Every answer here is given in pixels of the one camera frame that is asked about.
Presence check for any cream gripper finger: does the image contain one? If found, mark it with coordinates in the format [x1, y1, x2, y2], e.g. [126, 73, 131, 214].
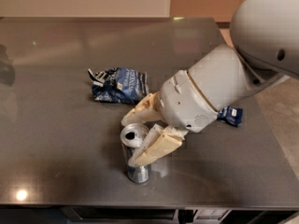
[121, 92, 163, 126]
[133, 124, 188, 166]

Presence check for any silver blue redbull can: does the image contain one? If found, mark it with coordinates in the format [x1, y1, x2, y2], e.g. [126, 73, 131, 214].
[121, 123, 150, 184]

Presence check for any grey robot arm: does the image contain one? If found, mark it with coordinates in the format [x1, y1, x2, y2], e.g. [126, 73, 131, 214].
[121, 0, 299, 167]

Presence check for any dark blue rxbar wrapper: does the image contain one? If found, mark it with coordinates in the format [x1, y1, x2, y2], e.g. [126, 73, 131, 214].
[217, 106, 243, 127]

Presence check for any blue crumpled chip bag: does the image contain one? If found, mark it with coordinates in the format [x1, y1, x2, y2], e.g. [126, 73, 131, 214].
[87, 67, 149, 105]

